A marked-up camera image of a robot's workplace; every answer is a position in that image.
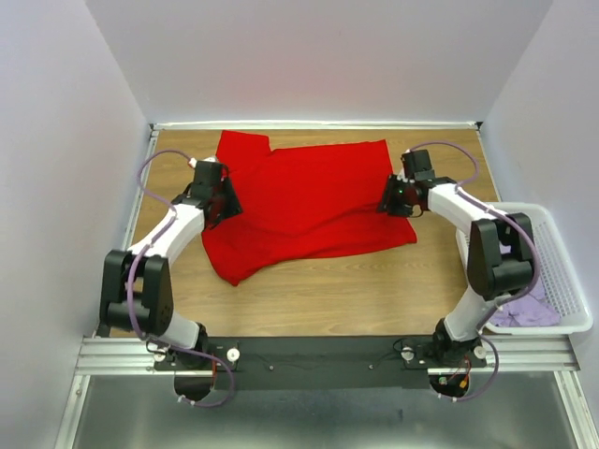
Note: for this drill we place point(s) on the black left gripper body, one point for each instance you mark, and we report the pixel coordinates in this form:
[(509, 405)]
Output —
[(218, 194)]

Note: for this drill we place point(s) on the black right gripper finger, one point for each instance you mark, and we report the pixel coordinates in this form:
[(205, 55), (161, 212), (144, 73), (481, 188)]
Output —
[(397, 211), (387, 203)]

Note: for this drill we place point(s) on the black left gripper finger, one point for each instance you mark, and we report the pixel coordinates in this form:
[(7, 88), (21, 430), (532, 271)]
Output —
[(233, 205), (214, 216)]

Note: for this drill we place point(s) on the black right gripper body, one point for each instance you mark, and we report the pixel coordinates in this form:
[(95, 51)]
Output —
[(408, 184)]

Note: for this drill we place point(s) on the red t-shirt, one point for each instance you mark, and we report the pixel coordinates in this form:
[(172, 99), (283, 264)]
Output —
[(302, 203)]

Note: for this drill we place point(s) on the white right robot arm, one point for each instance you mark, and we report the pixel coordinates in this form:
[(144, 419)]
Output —
[(501, 266)]

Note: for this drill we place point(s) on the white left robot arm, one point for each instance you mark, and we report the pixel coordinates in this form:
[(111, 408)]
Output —
[(136, 292)]

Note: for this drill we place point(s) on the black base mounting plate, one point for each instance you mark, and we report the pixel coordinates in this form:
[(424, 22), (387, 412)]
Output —
[(319, 363)]

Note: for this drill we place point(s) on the lavender t-shirt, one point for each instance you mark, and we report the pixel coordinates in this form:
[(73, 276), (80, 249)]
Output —
[(533, 310)]

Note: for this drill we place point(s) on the white plastic laundry basket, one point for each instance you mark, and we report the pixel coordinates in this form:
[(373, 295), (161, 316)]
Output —
[(561, 286)]

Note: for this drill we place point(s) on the aluminium frame rail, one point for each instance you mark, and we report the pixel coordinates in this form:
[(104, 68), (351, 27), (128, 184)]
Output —
[(121, 356)]

